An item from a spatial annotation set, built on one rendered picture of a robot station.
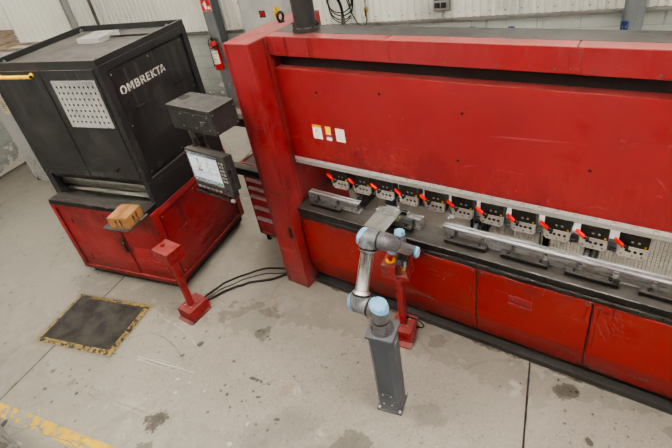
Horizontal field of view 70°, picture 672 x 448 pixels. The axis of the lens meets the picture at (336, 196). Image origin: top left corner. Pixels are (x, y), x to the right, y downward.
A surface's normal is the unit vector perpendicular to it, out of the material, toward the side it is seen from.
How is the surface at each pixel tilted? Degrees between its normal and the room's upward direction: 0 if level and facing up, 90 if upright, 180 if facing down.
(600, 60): 90
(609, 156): 90
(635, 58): 90
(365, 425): 0
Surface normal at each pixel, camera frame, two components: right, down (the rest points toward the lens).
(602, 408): -0.15, -0.82
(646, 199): -0.55, 0.53
